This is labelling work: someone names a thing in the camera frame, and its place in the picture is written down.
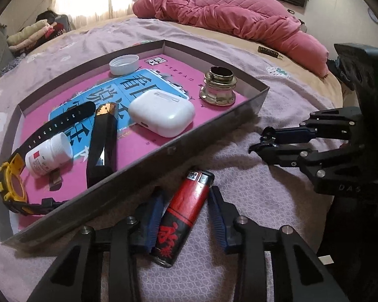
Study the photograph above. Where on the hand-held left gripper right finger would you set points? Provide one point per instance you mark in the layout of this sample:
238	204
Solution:
217	223

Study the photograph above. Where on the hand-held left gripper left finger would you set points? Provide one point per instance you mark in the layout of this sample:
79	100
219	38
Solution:
152	223

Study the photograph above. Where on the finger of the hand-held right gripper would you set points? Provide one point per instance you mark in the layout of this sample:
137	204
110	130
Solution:
302	157
289	135

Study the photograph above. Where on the red and black lighter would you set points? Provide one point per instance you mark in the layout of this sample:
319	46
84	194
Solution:
186	204

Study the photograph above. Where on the dark cardboard box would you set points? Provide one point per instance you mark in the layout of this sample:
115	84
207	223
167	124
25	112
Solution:
208	125

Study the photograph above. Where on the brass metal jar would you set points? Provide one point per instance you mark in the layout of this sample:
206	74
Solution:
219	88

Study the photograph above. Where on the black and gold lighter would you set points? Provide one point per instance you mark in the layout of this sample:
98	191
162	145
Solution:
102	151

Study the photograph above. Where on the white earbuds case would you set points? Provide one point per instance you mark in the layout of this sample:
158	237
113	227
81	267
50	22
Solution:
162	113

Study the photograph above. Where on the white pill bottle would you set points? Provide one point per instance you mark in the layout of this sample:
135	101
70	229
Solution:
47	157

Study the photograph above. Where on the white bottle cap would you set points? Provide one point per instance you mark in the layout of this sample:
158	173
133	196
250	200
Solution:
124	66

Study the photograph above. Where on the purple printed blanket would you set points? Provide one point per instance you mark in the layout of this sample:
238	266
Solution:
239	163

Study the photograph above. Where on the pink and blue book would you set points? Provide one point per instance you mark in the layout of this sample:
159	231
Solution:
138	151

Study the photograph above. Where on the small black gold tube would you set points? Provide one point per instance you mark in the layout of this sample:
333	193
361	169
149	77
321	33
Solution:
269	52

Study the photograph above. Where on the pink quilt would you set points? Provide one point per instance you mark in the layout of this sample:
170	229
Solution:
239	15

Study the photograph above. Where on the pile of folded clothes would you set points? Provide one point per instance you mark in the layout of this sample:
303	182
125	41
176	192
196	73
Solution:
31	34

